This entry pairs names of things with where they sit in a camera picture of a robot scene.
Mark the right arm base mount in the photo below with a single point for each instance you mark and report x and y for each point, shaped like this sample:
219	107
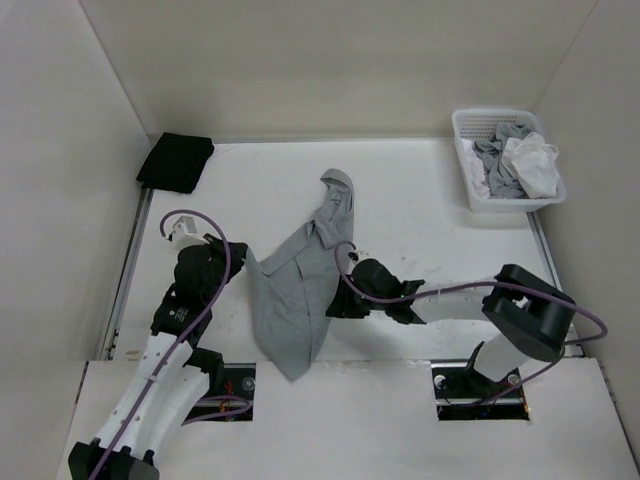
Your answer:
463	394

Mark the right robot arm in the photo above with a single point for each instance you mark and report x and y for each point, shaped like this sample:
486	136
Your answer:
531	316

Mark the grey tank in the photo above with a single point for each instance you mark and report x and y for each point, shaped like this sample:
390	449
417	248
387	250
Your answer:
501	182
292	288

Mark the white tank top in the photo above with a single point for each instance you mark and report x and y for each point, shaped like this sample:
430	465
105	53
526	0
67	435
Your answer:
476	169

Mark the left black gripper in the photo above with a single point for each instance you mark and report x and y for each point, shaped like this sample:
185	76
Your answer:
238	251

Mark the folded black tank top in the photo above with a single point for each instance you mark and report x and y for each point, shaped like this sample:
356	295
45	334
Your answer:
176	163

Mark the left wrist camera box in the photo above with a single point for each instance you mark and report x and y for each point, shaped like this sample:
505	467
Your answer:
184	234

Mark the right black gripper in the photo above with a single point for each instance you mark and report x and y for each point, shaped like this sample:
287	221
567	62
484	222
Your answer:
342	306

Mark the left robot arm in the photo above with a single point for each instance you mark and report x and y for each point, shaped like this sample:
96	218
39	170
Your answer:
173	374

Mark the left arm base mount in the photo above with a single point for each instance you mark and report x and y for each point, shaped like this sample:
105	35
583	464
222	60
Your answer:
230	397

